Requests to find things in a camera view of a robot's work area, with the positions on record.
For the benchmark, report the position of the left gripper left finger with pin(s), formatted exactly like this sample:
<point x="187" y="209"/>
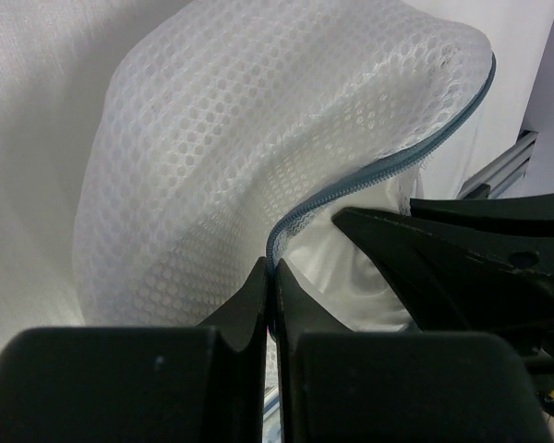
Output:
<point x="154" y="384"/>

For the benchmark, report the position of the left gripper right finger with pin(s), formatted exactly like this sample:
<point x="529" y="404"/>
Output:
<point x="337" y="385"/>

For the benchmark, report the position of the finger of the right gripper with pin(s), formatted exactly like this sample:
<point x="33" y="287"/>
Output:
<point x="455" y="278"/>
<point x="530" y="216"/>

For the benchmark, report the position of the white mesh bag blue zipper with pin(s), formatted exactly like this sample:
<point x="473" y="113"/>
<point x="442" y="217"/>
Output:
<point x="229" y="126"/>

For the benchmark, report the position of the aluminium right side rail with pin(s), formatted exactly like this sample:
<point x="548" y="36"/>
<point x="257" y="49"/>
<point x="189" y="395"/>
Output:
<point x="497" y="177"/>

